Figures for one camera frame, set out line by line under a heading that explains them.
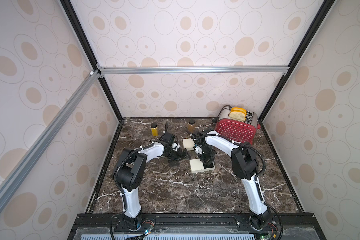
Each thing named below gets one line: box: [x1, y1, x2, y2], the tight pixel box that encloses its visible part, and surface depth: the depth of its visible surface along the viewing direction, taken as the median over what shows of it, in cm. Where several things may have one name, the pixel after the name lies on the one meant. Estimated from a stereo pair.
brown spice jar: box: [188, 119, 196, 133], surface depth 108 cm
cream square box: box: [189, 158, 216, 174], surface depth 92 cm
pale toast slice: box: [228, 111, 246, 121], surface depth 96 cm
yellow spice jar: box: [150, 122, 159, 137], surface depth 106 cm
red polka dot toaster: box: [215, 108, 261, 145], surface depth 98 cm
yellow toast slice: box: [230, 107, 247, 116], surface depth 97 cm
